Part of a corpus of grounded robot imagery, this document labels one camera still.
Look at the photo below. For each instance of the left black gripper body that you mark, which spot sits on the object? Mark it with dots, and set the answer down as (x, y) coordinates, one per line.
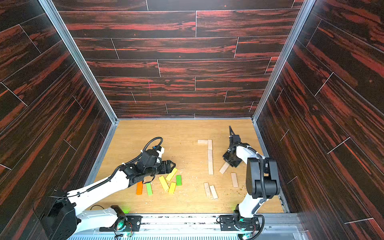
(158, 169)

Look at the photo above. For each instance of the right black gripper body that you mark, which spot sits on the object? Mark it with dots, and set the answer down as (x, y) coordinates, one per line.
(234, 141)

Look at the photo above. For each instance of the short green block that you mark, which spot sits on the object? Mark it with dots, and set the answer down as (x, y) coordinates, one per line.
(178, 180)

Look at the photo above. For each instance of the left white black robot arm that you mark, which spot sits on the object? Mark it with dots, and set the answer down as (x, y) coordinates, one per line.
(69, 213)

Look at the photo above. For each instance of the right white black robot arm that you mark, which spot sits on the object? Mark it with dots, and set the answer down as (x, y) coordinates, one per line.
(262, 184)

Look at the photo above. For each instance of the long light green block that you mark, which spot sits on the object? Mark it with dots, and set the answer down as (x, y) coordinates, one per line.
(149, 189)

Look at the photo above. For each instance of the lower orange block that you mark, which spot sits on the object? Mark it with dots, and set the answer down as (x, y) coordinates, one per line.
(139, 190)

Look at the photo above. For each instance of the small yellow block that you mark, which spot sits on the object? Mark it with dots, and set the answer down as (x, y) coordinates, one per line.
(172, 188)

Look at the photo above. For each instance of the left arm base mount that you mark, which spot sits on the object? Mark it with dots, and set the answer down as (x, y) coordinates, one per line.
(124, 223)

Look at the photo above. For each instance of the aluminium front rail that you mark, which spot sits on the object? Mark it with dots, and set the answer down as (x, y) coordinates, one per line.
(200, 227)

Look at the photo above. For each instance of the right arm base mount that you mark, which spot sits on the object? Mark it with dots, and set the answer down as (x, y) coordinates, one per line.
(236, 223)

